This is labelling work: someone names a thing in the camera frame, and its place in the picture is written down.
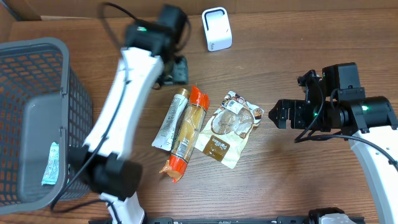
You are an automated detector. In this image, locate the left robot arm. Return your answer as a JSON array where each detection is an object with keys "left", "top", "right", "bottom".
[{"left": 68, "top": 2, "right": 191, "bottom": 223}]

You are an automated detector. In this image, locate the brown white cookie pouch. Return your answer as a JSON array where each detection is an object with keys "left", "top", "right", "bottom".
[{"left": 195, "top": 91, "right": 264, "bottom": 169}]

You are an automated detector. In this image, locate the orange cracker sleeve package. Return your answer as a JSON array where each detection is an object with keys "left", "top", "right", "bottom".
[{"left": 160, "top": 85, "right": 210, "bottom": 183}]

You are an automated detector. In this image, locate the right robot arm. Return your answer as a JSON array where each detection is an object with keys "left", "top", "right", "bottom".
[{"left": 268, "top": 62, "right": 397, "bottom": 223}]

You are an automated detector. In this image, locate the white gold tube package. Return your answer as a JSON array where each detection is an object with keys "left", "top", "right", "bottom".
[{"left": 152, "top": 88, "right": 190, "bottom": 151}]

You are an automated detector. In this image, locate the white barcode scanner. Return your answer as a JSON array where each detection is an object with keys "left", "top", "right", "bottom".
[{"left": 201, "top": 7, "right": 233, "bottom": 52}]

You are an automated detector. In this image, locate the grey plastic basket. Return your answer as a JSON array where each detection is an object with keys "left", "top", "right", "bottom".
[{"left": 1, "top": 37, "right": 93, "bottom": 215}]

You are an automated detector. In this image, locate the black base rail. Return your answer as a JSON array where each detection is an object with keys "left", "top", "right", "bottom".
[{"left": 88, "top": 216, "right": 365, "bottom": 224}]

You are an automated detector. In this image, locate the teal snack packet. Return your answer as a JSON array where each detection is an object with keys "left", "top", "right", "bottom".
[{"left": 41, "top": 142, "right": 59, "bottom": 185}]

